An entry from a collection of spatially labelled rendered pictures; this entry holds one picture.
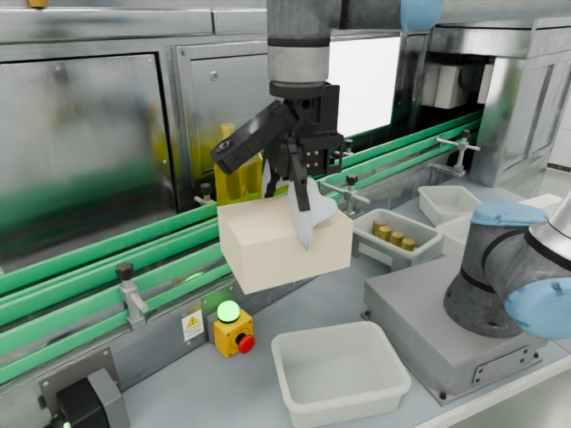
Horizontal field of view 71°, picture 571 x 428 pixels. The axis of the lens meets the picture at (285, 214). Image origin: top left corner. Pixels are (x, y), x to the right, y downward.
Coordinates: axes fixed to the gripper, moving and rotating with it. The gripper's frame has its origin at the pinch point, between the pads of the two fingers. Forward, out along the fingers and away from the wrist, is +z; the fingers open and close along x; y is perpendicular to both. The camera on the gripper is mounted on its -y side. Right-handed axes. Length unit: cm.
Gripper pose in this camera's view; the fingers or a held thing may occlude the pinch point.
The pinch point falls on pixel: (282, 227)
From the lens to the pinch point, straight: 57.6
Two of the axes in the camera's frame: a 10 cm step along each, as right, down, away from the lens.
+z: 0.0, 8.9, 4.5
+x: -4.0, -4.1, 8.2
